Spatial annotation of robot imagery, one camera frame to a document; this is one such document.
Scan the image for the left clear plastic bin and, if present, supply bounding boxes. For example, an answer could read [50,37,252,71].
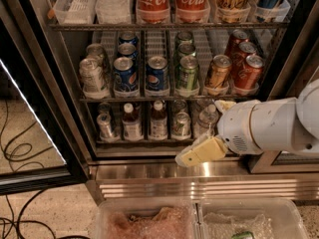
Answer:
[94,197,199,239]

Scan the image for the right Coca-Cola bottle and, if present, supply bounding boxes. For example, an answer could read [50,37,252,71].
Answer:
[175,0,206,23]

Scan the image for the stainless steel fridge base grille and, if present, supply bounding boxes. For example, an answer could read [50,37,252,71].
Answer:
[86,159,319,203]

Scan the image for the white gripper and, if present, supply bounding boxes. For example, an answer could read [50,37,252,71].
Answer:
[175,100,264,167]

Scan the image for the clear water bottle front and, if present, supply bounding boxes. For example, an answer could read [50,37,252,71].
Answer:
[194,105,219,138]

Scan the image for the silver can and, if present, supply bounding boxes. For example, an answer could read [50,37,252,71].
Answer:
[97,113,119,141]
[98,102,111,114]

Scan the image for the white soda can front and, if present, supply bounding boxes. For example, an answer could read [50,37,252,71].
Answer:
[79,58,110,100]

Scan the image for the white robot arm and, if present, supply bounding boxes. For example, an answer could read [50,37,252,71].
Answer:
[175,80,319,167]

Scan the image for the green soda can middle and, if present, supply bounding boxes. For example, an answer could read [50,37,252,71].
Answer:
[177,43,196,59]

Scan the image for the red soda can front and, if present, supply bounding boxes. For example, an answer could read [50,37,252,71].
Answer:
[234,55,264,90]

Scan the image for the right fridge glass door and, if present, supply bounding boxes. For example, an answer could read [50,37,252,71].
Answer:
[249,37,319,173]

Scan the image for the clear plastic bin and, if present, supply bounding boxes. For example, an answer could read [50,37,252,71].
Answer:
[197,198,310,239]
[94,197,199,239]

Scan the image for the Pepsi can middle left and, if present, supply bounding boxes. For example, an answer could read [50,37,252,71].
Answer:
[117,43,138,60]

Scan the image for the white soda can rear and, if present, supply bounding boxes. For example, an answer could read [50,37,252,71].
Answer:
[86,43,110,72]

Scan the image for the red soda can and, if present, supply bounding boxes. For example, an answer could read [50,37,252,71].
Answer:
[231,42,257,71]
[234,55,264,90]
[224,29,249,56]

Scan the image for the empty clear plastic tray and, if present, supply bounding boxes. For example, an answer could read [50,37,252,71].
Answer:
[53,0,97,25]

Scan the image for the white ribbed container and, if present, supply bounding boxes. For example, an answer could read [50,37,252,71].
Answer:
[96,0,131,24]

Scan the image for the clear water bottle rear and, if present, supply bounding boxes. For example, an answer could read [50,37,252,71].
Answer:
[195,99,213,113]

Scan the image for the Pepsi can rear left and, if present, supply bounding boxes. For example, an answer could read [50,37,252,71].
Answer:
[119,31,139,46]

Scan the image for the gold label bottle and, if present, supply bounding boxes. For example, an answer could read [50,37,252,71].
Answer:
[215,0,248,23]

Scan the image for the clear water bottle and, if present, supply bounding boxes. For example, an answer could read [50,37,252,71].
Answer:
[194,105,219,138]
[195,99,213,113]

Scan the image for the green soda can front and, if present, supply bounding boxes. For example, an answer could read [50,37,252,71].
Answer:
[175,56,199,98]

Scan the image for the right clear plastic bin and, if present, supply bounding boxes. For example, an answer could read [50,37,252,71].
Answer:
[197,198,310,239]

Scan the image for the gold soda can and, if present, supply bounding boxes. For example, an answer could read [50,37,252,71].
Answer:
[204,55,232,95]

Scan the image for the brown drink bottle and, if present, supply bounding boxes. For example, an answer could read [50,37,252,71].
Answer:
[149,101,167,140]
[122,103,143,141]

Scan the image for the left Coca-Cola bottle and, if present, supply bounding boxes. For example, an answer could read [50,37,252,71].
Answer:
[138,0,168,24]

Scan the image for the red soda can middle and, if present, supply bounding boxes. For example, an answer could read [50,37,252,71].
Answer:
[231,42,257,71]

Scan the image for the coca-cola bottle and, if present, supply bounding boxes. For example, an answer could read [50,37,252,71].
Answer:
[138,0,168,24]
[175,0,206,23]

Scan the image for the green white can bottom rear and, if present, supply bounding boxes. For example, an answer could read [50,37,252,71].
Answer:
[171,100,188,114]

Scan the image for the green soda can rear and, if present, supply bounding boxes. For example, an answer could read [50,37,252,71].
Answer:
[175,31,193,46]

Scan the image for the green white can bottom front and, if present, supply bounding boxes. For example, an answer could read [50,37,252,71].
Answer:
[171,112,191,140]

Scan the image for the red soda can rear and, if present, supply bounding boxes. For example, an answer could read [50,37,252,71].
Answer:
[224,29,249,56]

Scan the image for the Pepsi can centre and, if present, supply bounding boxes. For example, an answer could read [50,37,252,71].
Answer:
[146,56,169,97]

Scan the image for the blue label bottle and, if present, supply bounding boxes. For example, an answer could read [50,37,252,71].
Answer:
[255,0,283,22]

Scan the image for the pepsi can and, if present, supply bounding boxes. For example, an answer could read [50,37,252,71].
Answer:
[117,43,138,60]
[119,31,139,46]
[146,56,169,97]
[113,57,140,97]

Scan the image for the black floor cables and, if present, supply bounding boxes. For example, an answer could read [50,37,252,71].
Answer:
[0,98,91,239]

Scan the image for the silver can bottom front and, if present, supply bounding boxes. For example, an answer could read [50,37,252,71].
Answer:
[97,113,119,141]

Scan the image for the silver can bottom rear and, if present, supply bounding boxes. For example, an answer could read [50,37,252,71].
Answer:
[98,102,111,114]

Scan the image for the Pepsi can front left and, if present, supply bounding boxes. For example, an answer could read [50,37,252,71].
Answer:
[113,57,140,97]

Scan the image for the green can in bin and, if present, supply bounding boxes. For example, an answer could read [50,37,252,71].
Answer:
[231,231,255,239]

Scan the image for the green white can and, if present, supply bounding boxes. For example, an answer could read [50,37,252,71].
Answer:
[171,112,191,140]
[171,100,188,114]

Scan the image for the open glass fridge door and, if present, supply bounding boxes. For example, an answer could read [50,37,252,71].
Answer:
[0,0,88,195]

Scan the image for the green soda can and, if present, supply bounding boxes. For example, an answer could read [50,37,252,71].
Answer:
[177,43,196,59]
[175,31,193,46]
[175,56,199,98]

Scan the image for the white soda can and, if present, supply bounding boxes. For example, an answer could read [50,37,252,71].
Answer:
[86,43,110,72]
[79,58,110,100]

